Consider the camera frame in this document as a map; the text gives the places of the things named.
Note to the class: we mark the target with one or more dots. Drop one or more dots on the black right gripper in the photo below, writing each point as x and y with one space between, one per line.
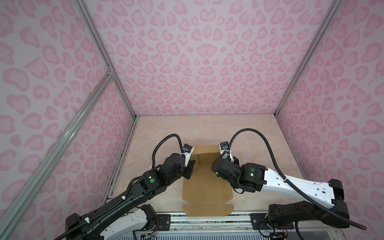
216 174

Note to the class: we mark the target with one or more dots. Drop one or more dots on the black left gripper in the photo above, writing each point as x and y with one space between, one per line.
189 169

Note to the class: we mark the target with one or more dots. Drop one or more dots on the brown cardboard box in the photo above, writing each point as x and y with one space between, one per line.
205 194

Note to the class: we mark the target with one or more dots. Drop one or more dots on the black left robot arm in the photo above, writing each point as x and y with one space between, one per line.
129 211

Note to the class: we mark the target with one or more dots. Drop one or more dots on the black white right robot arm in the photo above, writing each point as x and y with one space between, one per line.
321 201

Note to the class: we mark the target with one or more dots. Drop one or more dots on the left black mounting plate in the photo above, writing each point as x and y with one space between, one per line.
161 223

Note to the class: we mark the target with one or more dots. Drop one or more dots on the black mounting plate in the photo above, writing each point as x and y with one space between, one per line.
259 221
161 223

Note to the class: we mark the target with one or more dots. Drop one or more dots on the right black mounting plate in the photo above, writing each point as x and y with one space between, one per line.
259 221

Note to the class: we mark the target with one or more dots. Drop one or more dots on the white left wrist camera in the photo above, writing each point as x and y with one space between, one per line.
187 152

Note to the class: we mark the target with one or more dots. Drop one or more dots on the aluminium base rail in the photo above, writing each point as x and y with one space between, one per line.
236 226

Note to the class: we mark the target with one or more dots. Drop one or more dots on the back left aluminium post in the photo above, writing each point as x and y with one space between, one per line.
91 27

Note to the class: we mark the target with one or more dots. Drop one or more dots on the aluminium post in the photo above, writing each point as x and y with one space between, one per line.
91 27
332 12

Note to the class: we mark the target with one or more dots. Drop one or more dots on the left aluminium frame strut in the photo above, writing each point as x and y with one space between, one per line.
33 186

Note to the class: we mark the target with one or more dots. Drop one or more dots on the back right aluminium post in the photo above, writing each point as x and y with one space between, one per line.
332 12

